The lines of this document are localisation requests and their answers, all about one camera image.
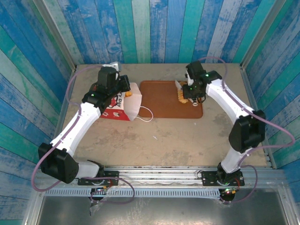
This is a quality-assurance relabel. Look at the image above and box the red and white paper bag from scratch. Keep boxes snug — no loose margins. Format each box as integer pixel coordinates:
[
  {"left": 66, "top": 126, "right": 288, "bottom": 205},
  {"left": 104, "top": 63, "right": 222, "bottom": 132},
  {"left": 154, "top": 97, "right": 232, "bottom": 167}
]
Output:
[{"left": 90, "top": 82, "right": 154, "bottom": 123}]

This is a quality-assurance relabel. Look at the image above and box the brown rectangular tray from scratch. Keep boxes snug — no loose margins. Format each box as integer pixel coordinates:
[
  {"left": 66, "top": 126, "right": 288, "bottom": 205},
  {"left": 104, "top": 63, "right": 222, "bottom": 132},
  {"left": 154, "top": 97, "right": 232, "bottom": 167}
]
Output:
[{"left": 138, "top": 80, "right": 204, "bottom": 120}]

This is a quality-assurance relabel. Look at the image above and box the black controller board with LEDs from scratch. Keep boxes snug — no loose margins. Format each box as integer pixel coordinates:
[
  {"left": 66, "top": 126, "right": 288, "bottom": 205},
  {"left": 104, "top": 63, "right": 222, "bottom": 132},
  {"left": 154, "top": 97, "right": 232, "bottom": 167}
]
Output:
[
  {"left": 90, "top": 186, "right": 112, "bottom": 202},
  {"left": 219, "top": 186, "right": 240, "bottom": 203}
]

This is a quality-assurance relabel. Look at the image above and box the grey sheet metal panel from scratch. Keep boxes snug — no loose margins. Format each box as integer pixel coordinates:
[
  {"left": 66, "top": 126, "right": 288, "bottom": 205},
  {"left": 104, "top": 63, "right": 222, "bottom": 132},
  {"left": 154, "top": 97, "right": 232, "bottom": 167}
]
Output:
[{"left": 23, "top": 188, "right": 300, "bottom": 225}]

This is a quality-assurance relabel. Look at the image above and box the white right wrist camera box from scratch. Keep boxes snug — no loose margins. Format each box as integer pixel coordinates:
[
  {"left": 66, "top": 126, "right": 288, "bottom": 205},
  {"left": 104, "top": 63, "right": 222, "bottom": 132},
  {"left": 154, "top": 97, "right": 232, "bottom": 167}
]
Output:
[{"left": 184, "top": 72, "right": 195, "bottom": 87}]

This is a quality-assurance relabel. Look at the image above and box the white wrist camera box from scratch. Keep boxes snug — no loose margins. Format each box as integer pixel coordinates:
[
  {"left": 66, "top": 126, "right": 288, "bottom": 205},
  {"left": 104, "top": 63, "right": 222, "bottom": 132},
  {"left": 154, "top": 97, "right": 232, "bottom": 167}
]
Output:
[
  {"left": 103, "top": 61, "right": 122, "bottom": 72},
  {"left": 184, "top": 72, "right": 195, "bottom": 87}
]

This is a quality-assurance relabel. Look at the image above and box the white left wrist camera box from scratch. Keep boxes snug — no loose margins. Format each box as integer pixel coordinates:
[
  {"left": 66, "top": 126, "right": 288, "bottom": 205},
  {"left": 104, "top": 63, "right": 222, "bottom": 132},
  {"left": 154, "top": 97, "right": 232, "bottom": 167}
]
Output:
[{"left": 103, "top": 61, "right": 122, "bottom": 72}]

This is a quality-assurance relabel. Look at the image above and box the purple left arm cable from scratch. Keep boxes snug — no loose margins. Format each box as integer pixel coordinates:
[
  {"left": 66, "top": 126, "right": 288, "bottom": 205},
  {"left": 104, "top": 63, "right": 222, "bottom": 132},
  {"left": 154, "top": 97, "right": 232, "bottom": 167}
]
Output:
[{"left": 31, "top": 65, "right": 136, "bottom": 204}]

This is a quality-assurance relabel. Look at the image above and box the aluminium table side rail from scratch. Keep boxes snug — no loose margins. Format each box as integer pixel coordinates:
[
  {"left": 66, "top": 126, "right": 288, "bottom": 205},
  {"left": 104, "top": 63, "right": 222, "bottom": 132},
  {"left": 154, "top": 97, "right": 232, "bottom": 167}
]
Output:
[
  {"left": 240, "top": 67, "right": 278, "bottom": 169},
  {"left": 44, "top": 69, "right": 78, "bottom": 168}
]

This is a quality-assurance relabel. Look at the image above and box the aluminium corner post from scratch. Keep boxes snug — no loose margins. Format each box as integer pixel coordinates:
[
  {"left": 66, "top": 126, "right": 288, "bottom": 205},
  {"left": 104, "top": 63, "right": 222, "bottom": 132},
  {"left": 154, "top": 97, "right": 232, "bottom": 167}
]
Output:
[
  {"left": 32, "top": 0, "right": 77, "bottom": 71},
  {"left": 240, "top": 0, "right": 288, "bottom": 70}
]

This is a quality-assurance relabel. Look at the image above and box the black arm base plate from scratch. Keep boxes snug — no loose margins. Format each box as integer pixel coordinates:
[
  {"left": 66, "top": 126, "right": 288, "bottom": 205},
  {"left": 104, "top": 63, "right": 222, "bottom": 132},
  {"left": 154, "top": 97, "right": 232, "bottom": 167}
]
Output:
[
  {"left": 77, "top": 170, "right": 120, "bottom": 186},
  {"left": 201, "top": 170, "right": 245, "bottom": 188}
]

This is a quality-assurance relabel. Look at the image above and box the aluminium mounting rail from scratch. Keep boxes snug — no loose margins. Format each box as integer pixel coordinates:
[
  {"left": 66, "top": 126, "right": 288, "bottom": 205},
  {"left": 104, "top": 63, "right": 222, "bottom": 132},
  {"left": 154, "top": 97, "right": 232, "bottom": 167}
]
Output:
[{"left": 35, "top": 165, "right": 288, "bottom": 189}]

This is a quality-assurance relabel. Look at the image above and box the white slotted cable duct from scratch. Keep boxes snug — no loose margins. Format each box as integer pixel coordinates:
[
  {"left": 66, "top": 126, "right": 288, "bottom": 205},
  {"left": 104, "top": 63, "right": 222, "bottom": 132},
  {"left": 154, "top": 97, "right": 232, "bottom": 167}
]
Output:
[{"left": 44, "top": 188, "right": 221, "bottom": 199}]

